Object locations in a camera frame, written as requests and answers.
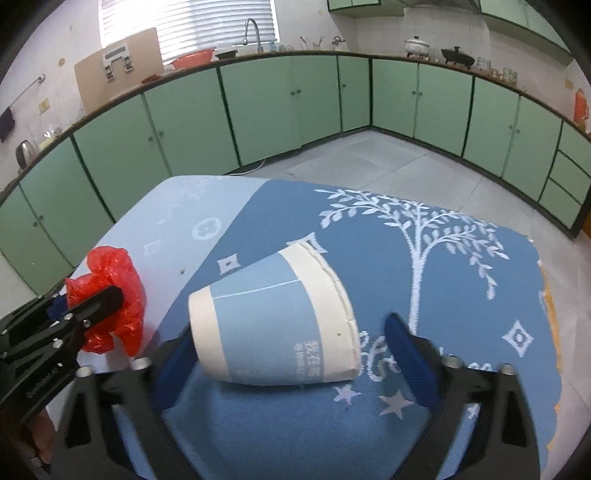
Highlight cardboard box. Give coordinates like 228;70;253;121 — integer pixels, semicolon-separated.
75;28;164;116

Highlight red plastic basin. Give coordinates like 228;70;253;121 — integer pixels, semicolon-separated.
170;48;216;71

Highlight steel electric kettle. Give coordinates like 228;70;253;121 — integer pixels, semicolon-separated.
16;140;38;169

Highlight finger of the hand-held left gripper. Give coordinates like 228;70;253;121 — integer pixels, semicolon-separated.
67;285;126;335
46;296;70;321

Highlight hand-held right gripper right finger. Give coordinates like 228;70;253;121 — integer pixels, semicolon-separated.
382;312;542;480

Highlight black hanging cloth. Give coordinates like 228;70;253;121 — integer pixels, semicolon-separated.
0;106;16;143

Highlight row of glass jars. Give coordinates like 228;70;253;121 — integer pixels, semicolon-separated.
475;55;520;87

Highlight orange thermos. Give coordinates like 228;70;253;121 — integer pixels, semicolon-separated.
574;88;591;123

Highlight white lidded pot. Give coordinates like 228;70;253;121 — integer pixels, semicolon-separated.
405;36;432;60

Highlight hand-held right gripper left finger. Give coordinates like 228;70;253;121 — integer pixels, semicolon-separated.
51;327;204;480

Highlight wall towel rail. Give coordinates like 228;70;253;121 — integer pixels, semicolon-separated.
9;74;47;110

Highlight blue and white paper cup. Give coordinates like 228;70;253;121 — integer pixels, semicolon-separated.
188;244;362;385

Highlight red plastic bag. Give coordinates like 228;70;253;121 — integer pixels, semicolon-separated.
65;246;147;357

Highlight steel kitchen faucet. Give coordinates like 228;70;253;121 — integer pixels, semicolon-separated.
244;18;264;54

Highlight green wall cabinet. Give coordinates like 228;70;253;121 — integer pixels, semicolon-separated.
478;0;571;54
328;0;407;13

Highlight green kitchen base cabinets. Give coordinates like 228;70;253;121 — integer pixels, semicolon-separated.
0;51;591;296

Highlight person's left hand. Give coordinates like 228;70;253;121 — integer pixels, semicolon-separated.
22;408;58;472

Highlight blue tree print tablecloth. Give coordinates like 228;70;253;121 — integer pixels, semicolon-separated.
46;174;565;480

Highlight window blind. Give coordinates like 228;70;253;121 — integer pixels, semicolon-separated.
98;0;280;49

